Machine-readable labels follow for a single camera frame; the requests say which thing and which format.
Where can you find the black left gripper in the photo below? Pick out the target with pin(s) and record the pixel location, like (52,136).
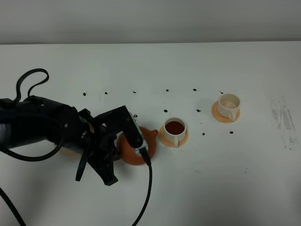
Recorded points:
(94,140)

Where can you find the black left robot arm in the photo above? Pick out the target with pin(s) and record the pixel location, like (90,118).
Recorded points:
(36,119)

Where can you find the beige round teapot coaster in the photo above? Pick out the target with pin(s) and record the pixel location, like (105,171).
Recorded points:
(67,152)

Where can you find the near orange saucer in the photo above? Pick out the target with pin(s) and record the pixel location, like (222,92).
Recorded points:
(168,143)

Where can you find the orange saucer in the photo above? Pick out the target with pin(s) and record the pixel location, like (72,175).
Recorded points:
(217,115)
(168,143)

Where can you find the near white teacup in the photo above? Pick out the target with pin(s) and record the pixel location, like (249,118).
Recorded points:
(174,130)

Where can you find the white teacup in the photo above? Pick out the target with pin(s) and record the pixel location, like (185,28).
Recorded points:
(228,106)
(174,130)

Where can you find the far orange saucer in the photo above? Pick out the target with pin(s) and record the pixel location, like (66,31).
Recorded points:
(217,115)

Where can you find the far white teacup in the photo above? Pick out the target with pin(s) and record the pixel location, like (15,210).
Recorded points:
(228,106)

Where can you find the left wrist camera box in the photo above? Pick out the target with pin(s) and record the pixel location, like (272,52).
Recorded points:
(120,119)

